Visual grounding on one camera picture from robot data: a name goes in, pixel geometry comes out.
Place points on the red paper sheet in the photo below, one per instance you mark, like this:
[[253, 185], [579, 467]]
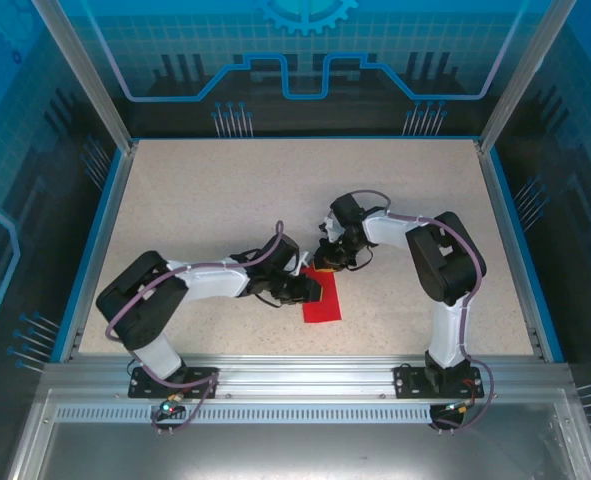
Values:
[[325, 310]]

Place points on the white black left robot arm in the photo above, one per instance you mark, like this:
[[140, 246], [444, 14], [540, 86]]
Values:
[[210, 280]]

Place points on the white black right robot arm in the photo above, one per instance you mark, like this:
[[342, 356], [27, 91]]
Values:
[[450, 330]]

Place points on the grey metal sheet panel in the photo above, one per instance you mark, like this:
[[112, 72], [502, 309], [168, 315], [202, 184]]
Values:
[[295, 450]]

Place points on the blue table edge strip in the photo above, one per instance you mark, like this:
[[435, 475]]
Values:
[[305, 137], [85, 250], [525, 250]]

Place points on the aluminium mounting rail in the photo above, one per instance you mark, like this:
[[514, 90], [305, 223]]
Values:
[[305, 375]]

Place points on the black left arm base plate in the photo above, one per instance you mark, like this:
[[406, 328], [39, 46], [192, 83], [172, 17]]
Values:
[[197, 373]]

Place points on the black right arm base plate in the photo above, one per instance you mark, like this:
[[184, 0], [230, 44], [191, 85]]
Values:
[[406, 387]]

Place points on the aluminium side rail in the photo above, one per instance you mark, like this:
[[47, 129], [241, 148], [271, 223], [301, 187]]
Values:
[[111, 210], [501, 210]]

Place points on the aluminium frame post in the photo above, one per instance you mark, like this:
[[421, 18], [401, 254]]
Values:
[[521, 80], [91, 80]]

